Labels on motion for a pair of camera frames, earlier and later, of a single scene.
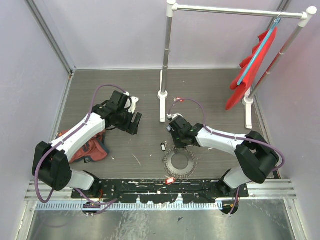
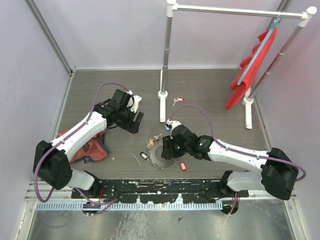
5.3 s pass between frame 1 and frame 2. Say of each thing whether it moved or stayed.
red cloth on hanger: stayed
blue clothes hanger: stayed
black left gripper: stayed
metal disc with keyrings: moved
